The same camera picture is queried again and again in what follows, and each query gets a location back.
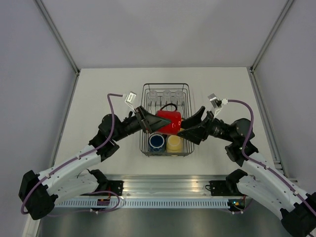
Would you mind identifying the aluminium frame post left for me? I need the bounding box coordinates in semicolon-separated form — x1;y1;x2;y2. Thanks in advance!
34;0;80;76

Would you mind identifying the aluminium frame post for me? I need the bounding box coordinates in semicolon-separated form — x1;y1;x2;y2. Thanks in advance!
34;0;80;76
247;0;296;74

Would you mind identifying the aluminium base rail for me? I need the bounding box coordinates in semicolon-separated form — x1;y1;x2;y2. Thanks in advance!
106;174;226;198

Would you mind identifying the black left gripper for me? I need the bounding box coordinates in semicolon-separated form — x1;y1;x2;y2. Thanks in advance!
113;105;171;141

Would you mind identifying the clear glass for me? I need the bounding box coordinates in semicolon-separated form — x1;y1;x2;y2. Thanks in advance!
173;90;184;106
147;90;159;106
161;90;172;105

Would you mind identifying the white slotted cable duct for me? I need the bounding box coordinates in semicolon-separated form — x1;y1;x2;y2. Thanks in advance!
56;198;230;209

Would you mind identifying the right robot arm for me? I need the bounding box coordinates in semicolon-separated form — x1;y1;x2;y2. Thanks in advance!
178;107;316;237

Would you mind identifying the red mug black handle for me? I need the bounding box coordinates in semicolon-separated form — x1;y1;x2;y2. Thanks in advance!
156;103;182;135

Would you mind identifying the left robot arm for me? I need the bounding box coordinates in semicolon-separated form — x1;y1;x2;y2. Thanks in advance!
18;106;171;220

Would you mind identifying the aluminium frame post right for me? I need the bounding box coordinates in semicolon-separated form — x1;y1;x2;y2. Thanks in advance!
247;0;296;74

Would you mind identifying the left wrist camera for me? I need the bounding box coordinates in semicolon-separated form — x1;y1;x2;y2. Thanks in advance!
124;91;137;110

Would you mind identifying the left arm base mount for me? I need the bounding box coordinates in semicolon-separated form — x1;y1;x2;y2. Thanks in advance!
89;169;123;196

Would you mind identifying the blue mug dark handle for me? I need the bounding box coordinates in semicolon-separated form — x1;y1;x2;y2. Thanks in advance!
148;134;165;152

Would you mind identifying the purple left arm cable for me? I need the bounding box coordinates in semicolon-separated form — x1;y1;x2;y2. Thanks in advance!
20;93;124;217

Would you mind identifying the pale yellow mug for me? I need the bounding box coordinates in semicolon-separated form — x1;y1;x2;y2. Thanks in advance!
166;135;183;156

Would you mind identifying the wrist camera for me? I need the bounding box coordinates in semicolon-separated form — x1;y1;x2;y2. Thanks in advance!
124;91;137;110
208;93;222;117

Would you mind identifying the clear glass middle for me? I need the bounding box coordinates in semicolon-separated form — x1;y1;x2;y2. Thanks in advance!
161;90;172;105

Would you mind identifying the clear glass left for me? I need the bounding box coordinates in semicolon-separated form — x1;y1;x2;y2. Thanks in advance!
147;90;159;106

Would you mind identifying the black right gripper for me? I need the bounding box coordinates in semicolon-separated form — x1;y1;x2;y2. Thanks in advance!
176;106;236;145

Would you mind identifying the clear glass right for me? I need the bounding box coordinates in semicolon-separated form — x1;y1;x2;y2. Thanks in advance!
173;90;184;106

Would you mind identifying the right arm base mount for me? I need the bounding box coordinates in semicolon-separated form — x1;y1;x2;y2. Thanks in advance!
205;169;248;197

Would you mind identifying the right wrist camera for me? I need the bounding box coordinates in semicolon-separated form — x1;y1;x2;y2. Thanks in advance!
208;93;222;117

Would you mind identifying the dark wire dish rack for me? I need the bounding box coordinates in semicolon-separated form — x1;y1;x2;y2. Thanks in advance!
140;83;195;157

